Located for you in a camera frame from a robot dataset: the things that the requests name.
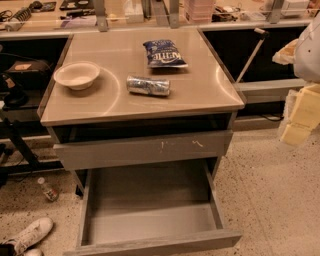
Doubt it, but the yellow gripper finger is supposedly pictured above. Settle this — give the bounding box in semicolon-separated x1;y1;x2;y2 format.
280;83;320;146

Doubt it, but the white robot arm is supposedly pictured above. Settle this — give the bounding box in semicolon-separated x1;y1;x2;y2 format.
272;14;320;146

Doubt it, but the white sneaker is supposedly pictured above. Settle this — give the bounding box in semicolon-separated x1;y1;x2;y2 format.
23;248;43;256
0;217;54;256

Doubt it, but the grey drawer cabinet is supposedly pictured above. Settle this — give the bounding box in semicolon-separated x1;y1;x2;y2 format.
37;27;248;198

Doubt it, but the closed grey top drawer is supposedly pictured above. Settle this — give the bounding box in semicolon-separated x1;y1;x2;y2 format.
54;130;233;170

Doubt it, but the open grey middle drawer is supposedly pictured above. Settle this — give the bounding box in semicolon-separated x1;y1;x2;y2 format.
63;159;241;256

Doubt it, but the pink container on bench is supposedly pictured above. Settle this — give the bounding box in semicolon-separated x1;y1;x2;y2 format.
184;0;215;24

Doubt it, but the white bowl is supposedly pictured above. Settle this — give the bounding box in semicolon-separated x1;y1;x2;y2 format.
53;61;100;90

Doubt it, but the blue Kettle chips bag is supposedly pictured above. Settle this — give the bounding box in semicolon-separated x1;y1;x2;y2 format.
143;39;188;68

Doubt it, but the plastic bottle on floor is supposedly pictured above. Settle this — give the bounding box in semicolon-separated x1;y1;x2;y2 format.
37;177;59;202

